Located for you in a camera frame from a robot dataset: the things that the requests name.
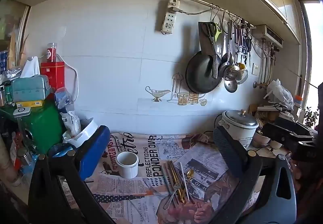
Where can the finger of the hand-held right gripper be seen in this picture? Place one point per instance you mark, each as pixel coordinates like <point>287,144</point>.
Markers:
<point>280,134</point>
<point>290,123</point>

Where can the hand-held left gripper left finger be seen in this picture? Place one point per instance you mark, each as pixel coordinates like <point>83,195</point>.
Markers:
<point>93,153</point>

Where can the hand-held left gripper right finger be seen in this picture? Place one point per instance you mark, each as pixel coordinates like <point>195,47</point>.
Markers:
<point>228,149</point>

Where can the white ceramic cup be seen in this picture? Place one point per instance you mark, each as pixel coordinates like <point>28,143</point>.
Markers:
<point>127,165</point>

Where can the gold spoon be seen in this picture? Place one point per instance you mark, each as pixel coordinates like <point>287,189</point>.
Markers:
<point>190,174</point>

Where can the grey chopstick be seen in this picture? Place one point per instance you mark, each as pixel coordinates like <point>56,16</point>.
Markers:
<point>165,181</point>

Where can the silver fork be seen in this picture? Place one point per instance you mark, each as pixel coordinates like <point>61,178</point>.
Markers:
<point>172,195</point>

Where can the person's right hand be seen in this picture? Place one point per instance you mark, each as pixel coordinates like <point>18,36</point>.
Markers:
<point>296,172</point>

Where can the white bowl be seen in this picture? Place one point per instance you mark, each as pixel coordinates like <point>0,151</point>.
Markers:
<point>261,138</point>
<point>275,144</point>

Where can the orange capped bottle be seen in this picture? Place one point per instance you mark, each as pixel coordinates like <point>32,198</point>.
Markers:
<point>298,106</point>

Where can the potted plant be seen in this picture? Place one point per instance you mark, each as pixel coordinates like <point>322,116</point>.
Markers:
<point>311,116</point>

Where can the white plate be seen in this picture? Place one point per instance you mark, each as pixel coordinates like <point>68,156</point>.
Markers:
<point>83,133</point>

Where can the white rice cooker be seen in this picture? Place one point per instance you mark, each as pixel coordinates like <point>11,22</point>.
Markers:
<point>239,125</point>

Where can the white plastic bag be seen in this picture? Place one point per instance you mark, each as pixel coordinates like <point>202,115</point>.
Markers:
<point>280,93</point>

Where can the blue plate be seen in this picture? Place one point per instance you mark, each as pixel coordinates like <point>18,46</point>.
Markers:
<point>60,150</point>

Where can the blue white plastic packet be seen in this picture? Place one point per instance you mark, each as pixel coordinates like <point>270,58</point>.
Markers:
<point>69,115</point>

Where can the green metal box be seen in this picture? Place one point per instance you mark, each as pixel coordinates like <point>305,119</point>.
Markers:
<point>48,125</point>

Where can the metal water pipes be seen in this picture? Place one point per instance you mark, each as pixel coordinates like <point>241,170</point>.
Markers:
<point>266,72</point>

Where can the newspaper print tablecloth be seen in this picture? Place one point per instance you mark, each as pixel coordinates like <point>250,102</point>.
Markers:
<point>151,163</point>

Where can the round metal spoon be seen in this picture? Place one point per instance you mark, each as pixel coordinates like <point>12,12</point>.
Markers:
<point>231,86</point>

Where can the window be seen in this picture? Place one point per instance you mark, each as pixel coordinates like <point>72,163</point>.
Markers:
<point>311,49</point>

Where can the metal skimmer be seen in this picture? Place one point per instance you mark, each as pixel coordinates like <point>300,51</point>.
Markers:
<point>231,72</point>

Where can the black wok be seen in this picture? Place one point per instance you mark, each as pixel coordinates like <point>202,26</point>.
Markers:
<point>200,75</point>

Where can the yellow flat box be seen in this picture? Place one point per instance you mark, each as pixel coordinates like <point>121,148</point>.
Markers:
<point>29,104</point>

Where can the small white tin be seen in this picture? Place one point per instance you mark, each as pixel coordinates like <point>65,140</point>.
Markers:
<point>22,112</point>

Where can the red tin box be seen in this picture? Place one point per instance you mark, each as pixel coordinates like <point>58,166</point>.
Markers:
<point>54,76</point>

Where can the metal ladle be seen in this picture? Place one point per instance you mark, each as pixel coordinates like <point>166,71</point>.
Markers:
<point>228,57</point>

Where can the teal tissue box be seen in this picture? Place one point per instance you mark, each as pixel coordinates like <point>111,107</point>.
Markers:
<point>29,88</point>

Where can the white water heater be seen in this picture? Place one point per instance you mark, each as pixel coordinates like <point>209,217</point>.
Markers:
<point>267,33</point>

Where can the green spice jar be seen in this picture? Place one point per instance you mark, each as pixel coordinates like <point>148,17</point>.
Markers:
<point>8,95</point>

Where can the red label bottle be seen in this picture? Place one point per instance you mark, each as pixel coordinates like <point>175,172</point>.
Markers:
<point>51,53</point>

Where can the metal cleaver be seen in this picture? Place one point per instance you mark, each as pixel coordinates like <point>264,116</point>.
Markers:
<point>205,42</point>

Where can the crumpled foil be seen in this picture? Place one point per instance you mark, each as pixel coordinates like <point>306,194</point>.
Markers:
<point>12,73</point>

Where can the black kitchen scissors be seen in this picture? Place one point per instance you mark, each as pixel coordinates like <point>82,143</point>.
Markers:
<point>210,30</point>

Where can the blue cans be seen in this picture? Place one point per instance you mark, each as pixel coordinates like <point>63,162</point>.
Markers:
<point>3,59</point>

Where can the brown paper bags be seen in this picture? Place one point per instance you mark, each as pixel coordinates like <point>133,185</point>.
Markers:
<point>17,47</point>

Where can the white power strip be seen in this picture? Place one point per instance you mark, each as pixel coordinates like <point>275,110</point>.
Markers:
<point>169,21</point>

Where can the white wall socket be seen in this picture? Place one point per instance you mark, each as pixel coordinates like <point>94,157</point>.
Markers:
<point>255,69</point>

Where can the metal wall rail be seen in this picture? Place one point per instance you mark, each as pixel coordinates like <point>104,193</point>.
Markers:
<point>201,1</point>

